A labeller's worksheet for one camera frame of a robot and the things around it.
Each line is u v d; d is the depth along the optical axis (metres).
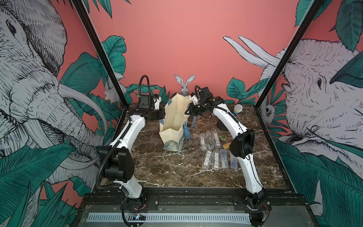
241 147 0.60
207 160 0.88
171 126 1.04
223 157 0.90
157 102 0.75
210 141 0.98
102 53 0.88
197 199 0.77
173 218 0.70
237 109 0.89
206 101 0.71
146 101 0.66
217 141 0.97
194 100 0.85
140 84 0.66
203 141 0.98
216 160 0.88
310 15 0.72
